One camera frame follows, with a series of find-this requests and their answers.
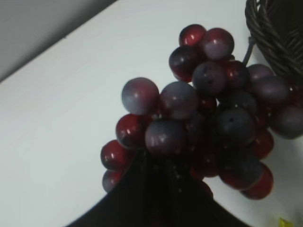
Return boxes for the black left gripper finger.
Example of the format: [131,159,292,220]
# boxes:
[71,151,245,227]

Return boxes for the purple red grape bunch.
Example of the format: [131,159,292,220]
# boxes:
[100,24,303,200]

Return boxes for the dark woven wicker basket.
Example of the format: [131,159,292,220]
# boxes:
[245,0,303,84]

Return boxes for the yellow banana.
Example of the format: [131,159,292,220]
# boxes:
[278,218,294,227]

